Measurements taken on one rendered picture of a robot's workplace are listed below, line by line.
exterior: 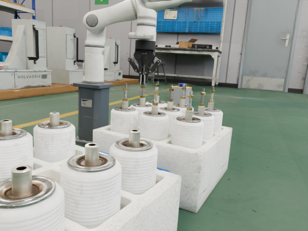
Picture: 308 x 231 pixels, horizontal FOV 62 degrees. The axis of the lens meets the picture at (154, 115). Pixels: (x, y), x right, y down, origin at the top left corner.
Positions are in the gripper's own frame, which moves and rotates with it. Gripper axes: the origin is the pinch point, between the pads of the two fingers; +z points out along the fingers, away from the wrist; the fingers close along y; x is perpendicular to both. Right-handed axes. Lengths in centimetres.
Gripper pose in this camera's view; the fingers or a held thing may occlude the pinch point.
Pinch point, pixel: (143, 79)
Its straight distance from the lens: 98.5
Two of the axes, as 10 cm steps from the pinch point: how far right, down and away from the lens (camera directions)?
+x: -2.4, 1.8, -9.5
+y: -9.7, -1.1, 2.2
